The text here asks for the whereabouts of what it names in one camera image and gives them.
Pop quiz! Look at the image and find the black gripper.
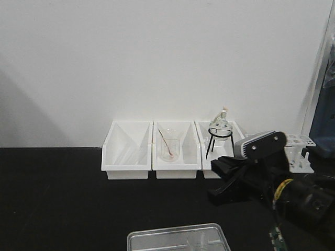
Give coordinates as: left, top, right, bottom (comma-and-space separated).
207, 149, 296, 209

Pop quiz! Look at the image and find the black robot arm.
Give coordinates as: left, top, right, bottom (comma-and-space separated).
208, 150, 334, 248

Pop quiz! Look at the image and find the silver metal tray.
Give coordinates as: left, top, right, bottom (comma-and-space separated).
127, 223, 230, 250

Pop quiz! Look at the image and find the glass beaker in bin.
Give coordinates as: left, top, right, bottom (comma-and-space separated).
159, 129, 181, 162

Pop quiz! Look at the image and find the right white storage bin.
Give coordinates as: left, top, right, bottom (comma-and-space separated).
195, 121, 234, 179

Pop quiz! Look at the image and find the white storage bin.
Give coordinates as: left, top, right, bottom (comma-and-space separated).
195, 121, 234, 179
101, 121, 153, 180
152, 121, 202, 179

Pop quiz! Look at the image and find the glass alcohol burner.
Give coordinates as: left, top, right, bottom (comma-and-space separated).
209, 107, 232, 141

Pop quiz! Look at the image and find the middle white storage bin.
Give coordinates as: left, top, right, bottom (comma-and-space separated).
152, 121, 202, 179

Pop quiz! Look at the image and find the thin stirring rod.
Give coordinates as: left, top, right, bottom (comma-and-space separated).
158, 129, 174, 158

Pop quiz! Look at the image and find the white test tube rack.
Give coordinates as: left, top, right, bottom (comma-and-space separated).
244, 133, 317, 174

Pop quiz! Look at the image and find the blue equipment at right edge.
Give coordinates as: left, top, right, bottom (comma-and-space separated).
300, 0, 335, 159

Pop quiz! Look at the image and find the left white storage bin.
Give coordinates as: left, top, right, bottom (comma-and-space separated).
101, 121, 153, 180

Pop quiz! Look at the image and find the black wire tripod stand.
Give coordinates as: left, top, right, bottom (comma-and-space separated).
205, 128, 234, 158

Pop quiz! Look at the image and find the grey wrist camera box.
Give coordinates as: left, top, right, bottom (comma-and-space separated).
233, 131, 287, 160

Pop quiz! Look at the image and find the green circuit board cable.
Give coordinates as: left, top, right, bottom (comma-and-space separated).
269, 226, 288, 251

